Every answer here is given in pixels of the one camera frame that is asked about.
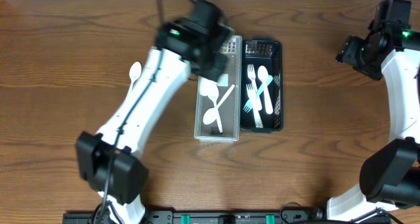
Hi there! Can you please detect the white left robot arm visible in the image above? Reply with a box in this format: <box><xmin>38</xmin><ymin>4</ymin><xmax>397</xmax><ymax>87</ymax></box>
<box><xmin>75</xmin><ymin>18</ymin><xmax>233</xmax><ymax>223</ymax></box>

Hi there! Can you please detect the clear plastic basket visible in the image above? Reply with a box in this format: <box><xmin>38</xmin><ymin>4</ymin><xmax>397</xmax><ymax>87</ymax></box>
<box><xmin>194</xmin><ymin>35</ymin><xmax>242</xmax><ymax>143</ymax></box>

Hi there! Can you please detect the thin white spoon long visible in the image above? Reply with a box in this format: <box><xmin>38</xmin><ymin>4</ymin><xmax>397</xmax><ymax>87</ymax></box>
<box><xmin>199</xmin><ymin>77</ymin><xmax>217</xmax><ymax>97</ymax></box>

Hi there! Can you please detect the mint green plastic fork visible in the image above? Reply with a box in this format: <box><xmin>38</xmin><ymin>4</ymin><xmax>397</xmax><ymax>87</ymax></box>
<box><xmin>243</xmin><ymin>75</ymin><xmax>273</xmax><ymax>113</ymax></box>

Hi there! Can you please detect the thick white plastic spoon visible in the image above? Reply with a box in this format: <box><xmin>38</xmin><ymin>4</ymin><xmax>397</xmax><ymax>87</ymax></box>
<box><xmin>258</xmin><ymin>66</ymin><xmax>273</xmax><ymax>114</ymax></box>

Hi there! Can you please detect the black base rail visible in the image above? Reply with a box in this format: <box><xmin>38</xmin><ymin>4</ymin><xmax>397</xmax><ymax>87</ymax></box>
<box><xmin>62</xmin><ymin>208</ymin><xmax>392</xmax><ymax>224</ymax></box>

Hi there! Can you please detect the dark green plastic basket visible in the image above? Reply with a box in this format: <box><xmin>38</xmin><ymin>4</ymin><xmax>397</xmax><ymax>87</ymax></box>
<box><xmin>240</xmin><ymin>38</ymin><xmax>284</xmax><ymax>133</ymax></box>

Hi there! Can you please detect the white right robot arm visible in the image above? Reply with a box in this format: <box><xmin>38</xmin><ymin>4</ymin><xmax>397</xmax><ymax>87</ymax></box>
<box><xmin>326</xmin><ymin>29</ymin><xmax>419</xmax><ymax>223</ymax></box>

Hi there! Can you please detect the white plastic fork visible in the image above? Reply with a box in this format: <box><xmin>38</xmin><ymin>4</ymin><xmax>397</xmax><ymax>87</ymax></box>
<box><xmin>247</xmin><ymin>64</ymin><xmax>262</xmax><ymax>110</ymax></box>

